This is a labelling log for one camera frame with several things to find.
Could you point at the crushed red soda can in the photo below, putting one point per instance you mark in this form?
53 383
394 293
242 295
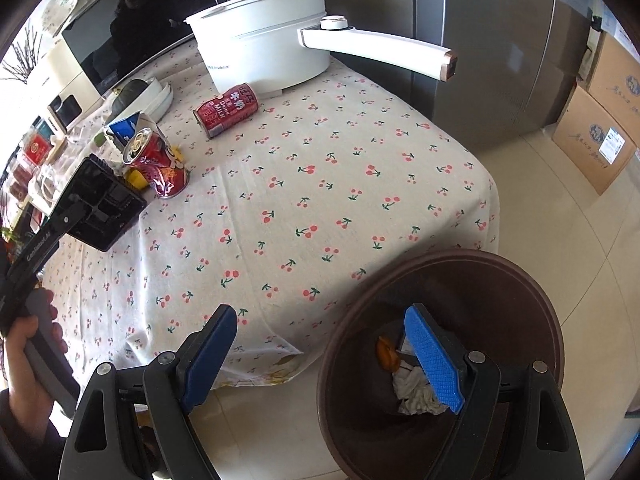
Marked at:
150 154

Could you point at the lower cardboard box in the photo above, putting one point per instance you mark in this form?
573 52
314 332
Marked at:
591 138

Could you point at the yellow green sponge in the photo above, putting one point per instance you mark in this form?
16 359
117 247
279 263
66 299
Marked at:
136 179

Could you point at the cherry print tablecloth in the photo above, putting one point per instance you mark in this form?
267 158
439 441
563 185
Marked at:
284 218

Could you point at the black plastic food tray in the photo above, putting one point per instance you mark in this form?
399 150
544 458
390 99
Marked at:
113 204

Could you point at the cream handled baking dish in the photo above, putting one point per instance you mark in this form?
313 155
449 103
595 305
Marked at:
155 87

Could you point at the dark green pumpkin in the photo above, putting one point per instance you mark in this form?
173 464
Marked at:
130 91

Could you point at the dried branches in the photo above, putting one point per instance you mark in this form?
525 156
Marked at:
23 56

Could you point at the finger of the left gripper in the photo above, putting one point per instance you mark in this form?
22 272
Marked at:
65 215

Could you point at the upper cardboard box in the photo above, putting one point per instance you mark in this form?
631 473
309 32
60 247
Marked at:
613 81

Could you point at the black microwave oven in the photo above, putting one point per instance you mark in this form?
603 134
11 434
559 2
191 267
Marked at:
111 39

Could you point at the stacked white plates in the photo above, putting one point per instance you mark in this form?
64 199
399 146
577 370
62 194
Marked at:
160 104

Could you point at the white tissue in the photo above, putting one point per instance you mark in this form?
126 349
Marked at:
414 392

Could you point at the white electric cooking pot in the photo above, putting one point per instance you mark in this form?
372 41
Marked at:
275 44

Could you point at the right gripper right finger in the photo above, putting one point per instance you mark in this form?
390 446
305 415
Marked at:
511 421

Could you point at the orange peel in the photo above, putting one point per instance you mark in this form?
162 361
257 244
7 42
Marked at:
387 355

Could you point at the cream air fryer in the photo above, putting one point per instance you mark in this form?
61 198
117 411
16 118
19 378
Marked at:
59 76

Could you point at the blue biscuit box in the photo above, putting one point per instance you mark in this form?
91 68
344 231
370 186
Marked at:
123 130

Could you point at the red label jar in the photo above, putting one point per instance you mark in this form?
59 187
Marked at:
36 148

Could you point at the brown plastic trash bin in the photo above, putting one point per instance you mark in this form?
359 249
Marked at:
487 338

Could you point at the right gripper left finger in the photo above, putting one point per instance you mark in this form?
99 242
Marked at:
105 441

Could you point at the red milk drink can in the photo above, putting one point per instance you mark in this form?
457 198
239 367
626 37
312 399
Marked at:
226 110

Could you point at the cardboard box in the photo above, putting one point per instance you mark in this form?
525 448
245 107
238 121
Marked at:
613 81
591 138

